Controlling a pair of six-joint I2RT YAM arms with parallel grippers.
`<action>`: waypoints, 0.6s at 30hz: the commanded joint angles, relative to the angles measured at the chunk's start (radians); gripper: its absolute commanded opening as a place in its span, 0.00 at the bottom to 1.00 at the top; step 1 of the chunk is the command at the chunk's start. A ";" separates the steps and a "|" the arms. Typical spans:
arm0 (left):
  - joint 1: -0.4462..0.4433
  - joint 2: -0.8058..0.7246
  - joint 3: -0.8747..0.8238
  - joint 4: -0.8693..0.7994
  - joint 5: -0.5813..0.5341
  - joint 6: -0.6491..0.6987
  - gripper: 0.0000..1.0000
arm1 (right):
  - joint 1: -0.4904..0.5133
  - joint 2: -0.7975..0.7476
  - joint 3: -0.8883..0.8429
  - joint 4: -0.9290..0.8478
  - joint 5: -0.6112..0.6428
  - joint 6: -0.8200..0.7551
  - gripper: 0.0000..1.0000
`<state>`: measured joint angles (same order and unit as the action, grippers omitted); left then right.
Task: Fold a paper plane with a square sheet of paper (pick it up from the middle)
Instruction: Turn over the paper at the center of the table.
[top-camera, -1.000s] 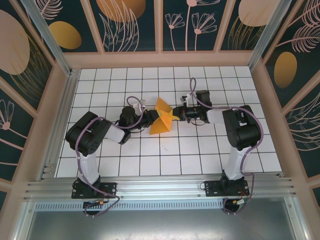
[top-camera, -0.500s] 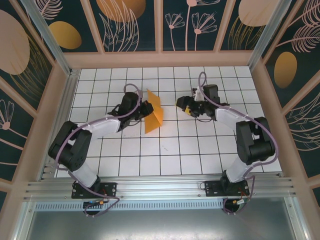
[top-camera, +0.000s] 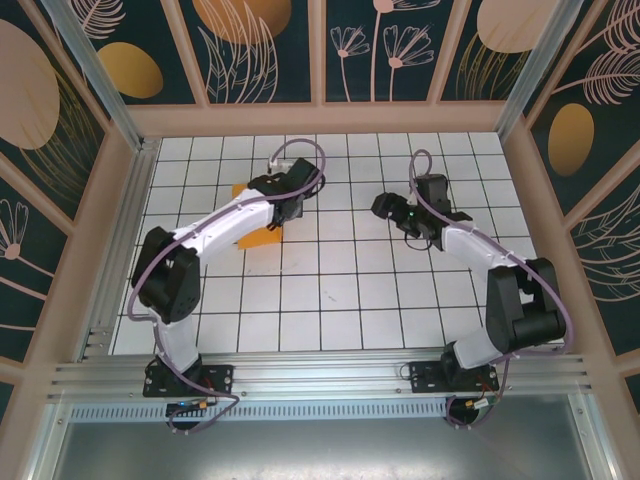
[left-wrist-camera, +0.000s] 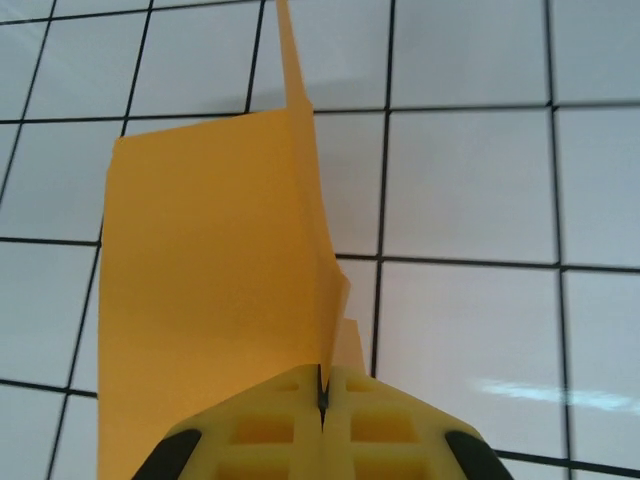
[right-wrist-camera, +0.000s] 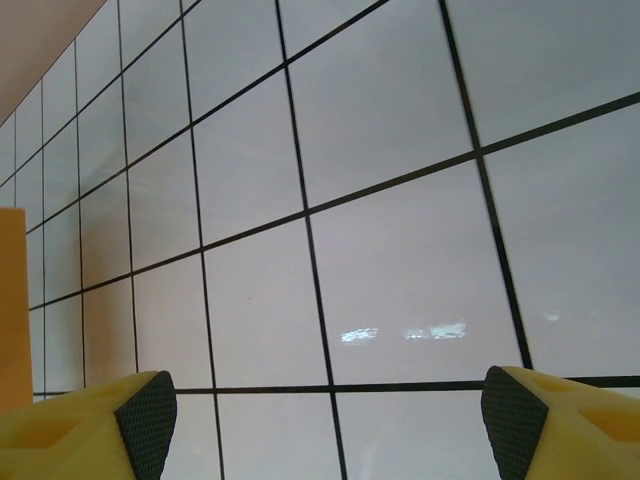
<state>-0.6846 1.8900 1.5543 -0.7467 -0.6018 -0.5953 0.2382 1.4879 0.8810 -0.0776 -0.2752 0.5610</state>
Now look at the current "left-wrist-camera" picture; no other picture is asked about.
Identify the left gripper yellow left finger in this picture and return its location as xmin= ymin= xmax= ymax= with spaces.
xmin=132 ymin=364 xmax=324 ymax=480

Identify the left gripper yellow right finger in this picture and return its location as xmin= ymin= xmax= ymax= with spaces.
xmin=321 ymin=364 xmax=514 ymax=480

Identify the orange cloth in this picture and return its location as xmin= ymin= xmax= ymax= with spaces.
xmin=96 ymin=0 xmax=375 ymax=480

